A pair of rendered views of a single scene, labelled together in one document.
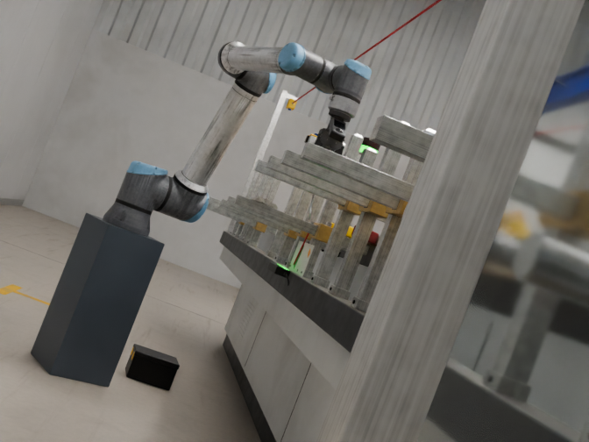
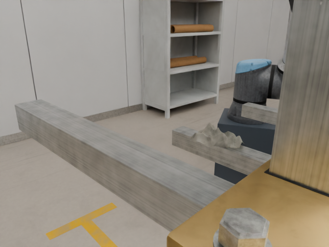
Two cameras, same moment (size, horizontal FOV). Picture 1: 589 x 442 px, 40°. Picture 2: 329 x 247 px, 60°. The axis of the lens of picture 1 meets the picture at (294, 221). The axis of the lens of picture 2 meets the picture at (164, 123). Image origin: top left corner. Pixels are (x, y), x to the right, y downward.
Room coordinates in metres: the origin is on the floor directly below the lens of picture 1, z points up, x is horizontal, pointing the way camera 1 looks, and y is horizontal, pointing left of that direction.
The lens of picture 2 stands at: (2.14, -0.19, 1.05)
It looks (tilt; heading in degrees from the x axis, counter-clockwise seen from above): 20 degrees down; 54
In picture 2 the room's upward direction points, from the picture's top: straight up
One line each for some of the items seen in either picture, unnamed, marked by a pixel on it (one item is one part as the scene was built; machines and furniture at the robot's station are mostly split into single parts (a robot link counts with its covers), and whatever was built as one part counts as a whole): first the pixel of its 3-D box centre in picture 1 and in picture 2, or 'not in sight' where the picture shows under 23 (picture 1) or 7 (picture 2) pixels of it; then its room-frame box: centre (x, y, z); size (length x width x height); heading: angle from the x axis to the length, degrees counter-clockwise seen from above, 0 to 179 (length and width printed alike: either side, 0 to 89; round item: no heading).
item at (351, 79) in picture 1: (352, 81); not in sight; (2.51, -0.01, 1.32); 0.10 x 0.09 x 0.12; 31
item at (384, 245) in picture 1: (392, 231); not in sight; (1.79, -0.21, 0.89); 0.04 x 0.04 x 0.48; 9
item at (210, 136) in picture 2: (265, 201); (216, 133); (2.46, 0.10, 0.87); 0.09 x 0.07 x 0.02; 99
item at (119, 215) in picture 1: (130, 216); (248, 107); (3.22, 0.61, 0.65); 0.19 x 0.19 x 0.10
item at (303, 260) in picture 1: (300, 257); not in sight; (2.55, -0.06, 0.75); 0.26 x 0.01 x 0.10; 9
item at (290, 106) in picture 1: (263, 164); not in sight; (5.31, 0.33, 1.20); 0.12 x 0.09 x 1.00; 99
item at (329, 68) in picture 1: (331, 78); not in sight; (2.60, 0.06, 1.33); 0.12 x 0.12 x 0.09; 31
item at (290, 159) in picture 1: (391, 199); not in sight; (1.74, -0.18, 0.95); 0.50 x 0.04 x 0.04; 99
